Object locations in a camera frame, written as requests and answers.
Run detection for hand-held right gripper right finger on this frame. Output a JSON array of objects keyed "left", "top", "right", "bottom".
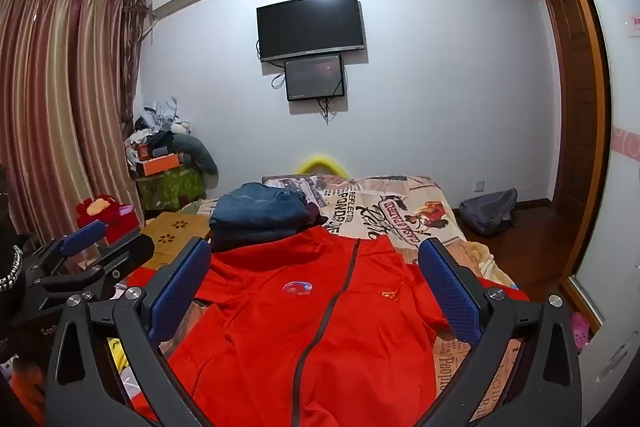
[{"left": 417, "top": 237, "right": 583, "bottom": 427}]

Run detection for orange box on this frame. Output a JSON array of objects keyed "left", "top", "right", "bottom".
[{"left": 136, "top": 153, "right": 181, "bottom": 178}]

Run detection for grey plush pillow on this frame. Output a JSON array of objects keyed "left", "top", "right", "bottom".
[{"left": 172, "top": 134, "right": 220, "bottom": 175}]

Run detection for printed newspaper-pattern bedsheet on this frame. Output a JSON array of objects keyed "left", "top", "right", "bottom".
[{"left": 107, "top": 174, "right": 526, "bottom": 427}]

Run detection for cardboard box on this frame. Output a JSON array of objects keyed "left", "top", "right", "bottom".
[{"left": 140, "top": 212, "right": 213, "bottom": 270}]

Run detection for black wall television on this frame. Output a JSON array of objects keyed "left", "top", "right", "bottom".
[{"left": 256, "top": 0, "right": 366, "bottom": 64}]

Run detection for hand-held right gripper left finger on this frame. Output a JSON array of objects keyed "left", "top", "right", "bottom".
[{"left": 45, "top": 237, "right": 213, "bottom": 427}]

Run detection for pile of mixed clutter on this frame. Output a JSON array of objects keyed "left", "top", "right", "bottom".
[{"left": 122, "top": 97, "right": 193, "bottom": 162}]

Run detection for yellow foam tube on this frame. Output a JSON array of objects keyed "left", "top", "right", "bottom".
[{"left": 295, "top": 154, "right": 350, "bottom": 178}]

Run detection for red zip jacket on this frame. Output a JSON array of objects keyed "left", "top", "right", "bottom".
[{"left": 125, "top": 227, "right": 531, "bottom": 427}]

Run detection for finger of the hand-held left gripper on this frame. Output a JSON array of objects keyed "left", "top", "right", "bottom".
[
  {"left": 37, "top": 234, "right": 156, "bottom": 295},
  {"left": 22, "top": 221, "right": 108, "bottom": 269}
]

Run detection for pink slipper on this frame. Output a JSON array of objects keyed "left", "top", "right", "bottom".
[{"left": 570, "top": 312, "right": 591, "bottom": 350}]

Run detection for yellow cloth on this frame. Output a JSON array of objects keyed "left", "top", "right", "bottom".
[{"left": 107, "top": 337, "right": 130, "bottom": 370}]

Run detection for white sliding door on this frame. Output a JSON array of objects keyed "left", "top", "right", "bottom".
[{"left": 550, "top": 0, "right": 640, "bottom": 408}]

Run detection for black monitor cables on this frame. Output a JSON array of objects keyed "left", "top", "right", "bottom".
[{"left": 271, "top": 69, "right": 347, "bottom": 124}]

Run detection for striped pink beige curtain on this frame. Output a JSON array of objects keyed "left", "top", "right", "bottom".
[{"left": 0, "top": 0, "right": 151, "bottom": 258}]

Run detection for small black wall monitor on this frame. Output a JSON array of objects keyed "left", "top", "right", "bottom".
[{"left": 284, "top": 54, "right": 347, "bottom": 102}]

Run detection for wooden door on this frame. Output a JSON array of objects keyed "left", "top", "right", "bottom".
[{"left": 542, "top": 0, "right": 611, "bottom": 268}]

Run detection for red plush toy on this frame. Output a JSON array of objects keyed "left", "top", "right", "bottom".
[{"left": 76, "top": 193, "right": 141, "bottom": 243}]

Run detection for grey backpack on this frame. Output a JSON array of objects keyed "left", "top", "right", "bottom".
[{"left": 459, "top": 188, "right": 519, "bottom": 237}]

